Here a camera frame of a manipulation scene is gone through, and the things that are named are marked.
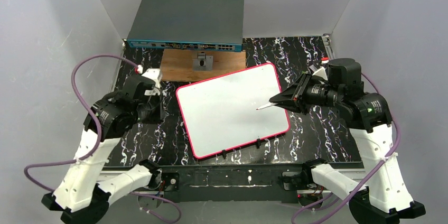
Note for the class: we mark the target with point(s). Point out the pink framed whiteboard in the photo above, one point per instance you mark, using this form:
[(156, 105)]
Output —
[(220, 113)]

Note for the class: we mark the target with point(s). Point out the white red marker pen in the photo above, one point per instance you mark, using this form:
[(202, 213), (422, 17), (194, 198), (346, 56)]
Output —
[(265, 106)]

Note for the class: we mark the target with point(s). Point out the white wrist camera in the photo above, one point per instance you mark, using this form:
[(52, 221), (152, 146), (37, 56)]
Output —
[(154, 74), (319, 68)]

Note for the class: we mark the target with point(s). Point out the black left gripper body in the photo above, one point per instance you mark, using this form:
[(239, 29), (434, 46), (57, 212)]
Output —
[(156, 106)]

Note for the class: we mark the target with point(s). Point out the grey network switch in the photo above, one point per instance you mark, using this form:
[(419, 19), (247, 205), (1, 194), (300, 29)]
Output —
[(214, 25)]

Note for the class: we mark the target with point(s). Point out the grey metal bracket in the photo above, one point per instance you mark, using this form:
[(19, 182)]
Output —
[(203, 62)]

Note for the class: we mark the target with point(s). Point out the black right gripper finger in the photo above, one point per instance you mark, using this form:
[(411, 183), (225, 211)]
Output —
[(286, 102), (291, 92)]

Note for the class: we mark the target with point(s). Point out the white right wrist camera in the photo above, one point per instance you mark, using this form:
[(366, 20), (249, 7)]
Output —
[(319, 68)]

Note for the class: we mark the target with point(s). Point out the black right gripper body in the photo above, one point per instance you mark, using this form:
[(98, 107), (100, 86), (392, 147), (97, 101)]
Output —
[(300, 94)]

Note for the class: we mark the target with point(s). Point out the brown wooden board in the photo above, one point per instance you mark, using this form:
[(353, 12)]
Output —
[(176, 65)]

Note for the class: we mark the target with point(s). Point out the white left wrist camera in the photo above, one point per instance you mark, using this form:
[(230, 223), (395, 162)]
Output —
[(154, 74)]

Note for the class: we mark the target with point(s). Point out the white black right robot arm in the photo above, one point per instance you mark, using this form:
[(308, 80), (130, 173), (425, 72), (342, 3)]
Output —
[(381, 196)]

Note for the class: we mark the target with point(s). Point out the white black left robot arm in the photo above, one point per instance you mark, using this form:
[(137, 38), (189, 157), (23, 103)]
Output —
[(80, 197)]

